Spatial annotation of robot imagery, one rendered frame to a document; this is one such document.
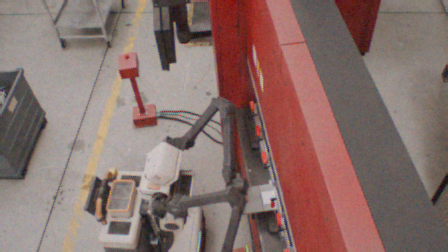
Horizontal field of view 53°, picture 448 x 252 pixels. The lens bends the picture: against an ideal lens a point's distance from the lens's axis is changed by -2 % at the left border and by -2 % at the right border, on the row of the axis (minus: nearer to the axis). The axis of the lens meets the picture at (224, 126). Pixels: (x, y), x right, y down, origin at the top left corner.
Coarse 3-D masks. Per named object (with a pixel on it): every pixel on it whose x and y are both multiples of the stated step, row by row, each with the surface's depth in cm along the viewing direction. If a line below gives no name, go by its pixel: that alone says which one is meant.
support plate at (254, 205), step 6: (252, 186) 283; (264, 186) 282; (270, 186) 282; (252, 192) 280; (258, 192) 280; (252, 198) 278; (258, 198) 277; (246, 204) 275; (252, 204) 275; (258, 204) 275; (276, 204) 274; (246, 210) 273; (252, 210) 272; (258, 210) 272; (264, 210) 272
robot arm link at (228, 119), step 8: (224, 112) 253; (224, 120) 257; (232, 120) 257; (224, 128) 258; (232, 128) 257; (224, 136) 258; (232, 136) 258; (224, 144) 259; (232, 144) 258; (224, 152) 260; (232, 152) 259; (224, 160) 260; (232, 160) 259; (224, 168) 260; (232, 168) 260; (232, 176) 260
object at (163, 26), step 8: (160, 8) 308; (168, 8) 310; (160, 16) 302; (168, 16) 304; (160, 24) 295; (168, 24) 299; (160, 32) 293; (168, 32) 297; (160, 40) 298; (168, 40) 302; (160, 48) 303; (168, 48) 308; (160, 56) 308; (168, 56) 313; (160, 64) 315; (168, 64) 318
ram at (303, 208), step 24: (264, 24) 211; (264, 48) 222; (264, 72) 234; (264, 96) 247; (264, 120) 261; (288, 120) 186; (288, 144) 194; (288, 168) 202; (288, 192) 212; (312, 192) 159; (288, 216) 222; (312, 216) 165; (312, 240) 171
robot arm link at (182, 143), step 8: (216, 104) 257; (224, 104) 254; (232, 104) 258; (208, 112) 262; (216, 112) 263; (232, 112) 260; (200, 120) 266; (208, 120) 265; (192, 128) 270; (200, 128) 267; (184, 136) 271; (192, 136) 270; (176, 144) 275; (184, 144) 271
